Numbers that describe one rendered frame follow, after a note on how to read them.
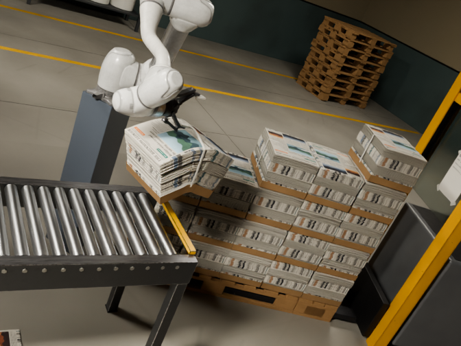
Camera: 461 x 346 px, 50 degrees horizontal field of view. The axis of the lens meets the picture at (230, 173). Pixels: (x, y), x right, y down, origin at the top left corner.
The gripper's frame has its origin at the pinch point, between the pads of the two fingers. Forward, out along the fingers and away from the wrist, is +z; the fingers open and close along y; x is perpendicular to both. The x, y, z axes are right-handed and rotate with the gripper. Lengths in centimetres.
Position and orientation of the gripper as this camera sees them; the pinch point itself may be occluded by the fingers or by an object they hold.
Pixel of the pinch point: (195, 110)
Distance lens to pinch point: 215.2
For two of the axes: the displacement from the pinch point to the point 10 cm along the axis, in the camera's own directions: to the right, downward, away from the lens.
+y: -4.3, 8.2, 3.7
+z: 6.6, 0.0, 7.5
